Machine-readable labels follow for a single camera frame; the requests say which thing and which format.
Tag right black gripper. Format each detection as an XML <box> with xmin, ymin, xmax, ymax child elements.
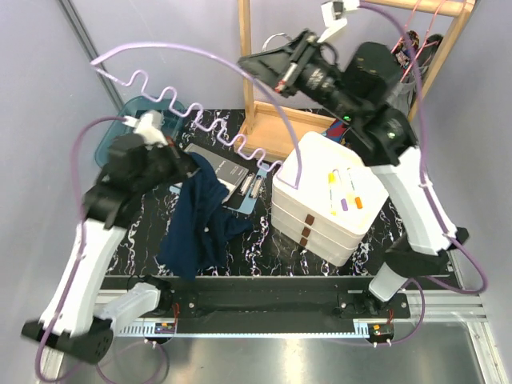
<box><xmin>238</xmin><ymin>27</ymin><xmax>362</xmax><ymax>125</ymax></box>

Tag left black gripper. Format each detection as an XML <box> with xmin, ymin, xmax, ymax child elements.
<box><xmin>135</xmin><ymin>134</ymin><xmax>205</xmax><ymax>193</ymax></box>

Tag lavender plastic hanger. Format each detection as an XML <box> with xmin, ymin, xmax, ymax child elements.
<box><xmin>90</xmin><ymin>42</ymin><xmax>302</xmax><ymax>189</ymax></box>

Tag navy blue mesh shorts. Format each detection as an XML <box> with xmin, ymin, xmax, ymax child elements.
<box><xmin>157</xmin><ymin>153</ymin><xmax>253</xmax><ymax>281</ymax></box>

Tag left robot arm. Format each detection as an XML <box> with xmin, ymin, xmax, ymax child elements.
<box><xmin>21</xmin><ymin>133</ymin><xmax>198</xmax><ymax>365</ymax></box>

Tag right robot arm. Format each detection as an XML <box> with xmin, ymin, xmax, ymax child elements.
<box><xmin>237</xmin><ymin>30</ymin><xmax>469</xmax><ymax>318</ymax></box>

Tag colourful comic print shorts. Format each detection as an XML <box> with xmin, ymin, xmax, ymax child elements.
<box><xmin>322</xmin><ymin>30</ymin><xmax>420</xmax><ymax>142</ymax></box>

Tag grey shorts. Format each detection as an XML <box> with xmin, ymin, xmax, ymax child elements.
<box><xmin>388</xmin><ymin>34</ymin><xmax>443</xmax><ymax>115</ymax></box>

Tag teal plastic bin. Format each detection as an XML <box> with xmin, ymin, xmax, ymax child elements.
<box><xmin>94</xmin><ymin>96</ymin><xmax>184</xmax><ymax>167</ymax></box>

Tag grey spiral notebook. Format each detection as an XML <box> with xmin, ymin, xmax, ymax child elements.
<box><xmin>185</xmin><ymin>144</ymin><xmax>249</xmax><ymax>210</ymax></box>

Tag wooden clothes rack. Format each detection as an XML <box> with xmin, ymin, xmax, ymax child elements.
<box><xmin>234</xmin><ymin>1</ymin><xmax>476</xmax><ymax>162</ymax></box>

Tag blue clipboard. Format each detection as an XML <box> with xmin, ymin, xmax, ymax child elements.
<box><xmin>170</xmin><ymin>163</ymin><xmax>270</xmax><ymax>215</ymax></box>

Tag yellow cap marker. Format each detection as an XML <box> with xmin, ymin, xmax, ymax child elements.
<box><xmin>327</xmin><ymin>172</ymin><xmax>338</xmax><ymax>216</ymax></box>

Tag white stacked trays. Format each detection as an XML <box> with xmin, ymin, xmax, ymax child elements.
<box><xmin>271</xmin><ymin>132</ymin><xmax>388</xmax><ymax>266</ymax></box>

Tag orange cap marker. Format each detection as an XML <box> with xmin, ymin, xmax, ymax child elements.
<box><xmin>346</xmin><ymin>168</ymin><xmax>363</xmax><ymax>210</ymax></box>

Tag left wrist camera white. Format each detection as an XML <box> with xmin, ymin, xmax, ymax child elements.
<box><xmin>122</xmin><ymin>110</ymin><xmax>169</xmax><ymax>146</ymax></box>

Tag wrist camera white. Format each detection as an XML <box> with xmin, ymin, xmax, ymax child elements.
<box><xmin>318</xmin><ymin>0</ymin><xmax>360</xmax><ymax>43</ymax></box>
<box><xmin>122</xmin><ymin>110</ymin><xmax>169</xmax><ymax>146</ymax></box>

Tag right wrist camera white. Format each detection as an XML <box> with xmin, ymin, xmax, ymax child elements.
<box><xmin>318</xmin><ymin>0</ymin><xmax>360</xmax><ymax>43</ymax></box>

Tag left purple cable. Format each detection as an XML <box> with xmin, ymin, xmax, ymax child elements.
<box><xmin>34</xmin><ymin>115</ymin><xmax>173</xmax><ymax>383</ymax></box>

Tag pink wire hanger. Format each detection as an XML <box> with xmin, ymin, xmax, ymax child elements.
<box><xmin>390</xmin><ymin>0</ymin><xmax>425</xmax><ymax>55</ymax></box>
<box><xmin>403</xmin><ymin>0</ymin><xmax>451</xmax><ymax>81</ymax></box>

